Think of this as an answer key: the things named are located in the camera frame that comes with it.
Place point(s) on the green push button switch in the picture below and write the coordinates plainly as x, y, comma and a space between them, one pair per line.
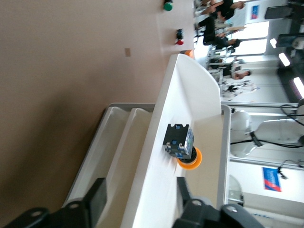
168, 6

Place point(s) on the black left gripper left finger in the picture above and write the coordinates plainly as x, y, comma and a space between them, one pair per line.
78, 213

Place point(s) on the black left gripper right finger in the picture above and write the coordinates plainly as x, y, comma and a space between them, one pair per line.
209, 216

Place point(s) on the blue wall sign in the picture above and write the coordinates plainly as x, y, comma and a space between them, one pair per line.
255, 10
272, 179

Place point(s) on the white ceiling light panel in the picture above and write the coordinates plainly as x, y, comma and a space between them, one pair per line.
298, 86
284, 59
273, 43

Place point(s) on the red push button switch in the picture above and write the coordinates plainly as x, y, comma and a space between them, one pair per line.
179, 42

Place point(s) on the person in black clothes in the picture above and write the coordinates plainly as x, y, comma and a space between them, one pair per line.
210, 28

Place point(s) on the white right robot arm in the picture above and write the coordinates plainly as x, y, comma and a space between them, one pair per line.
273, 133

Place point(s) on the yellow push button switch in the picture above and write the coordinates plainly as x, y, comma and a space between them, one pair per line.
178, 140

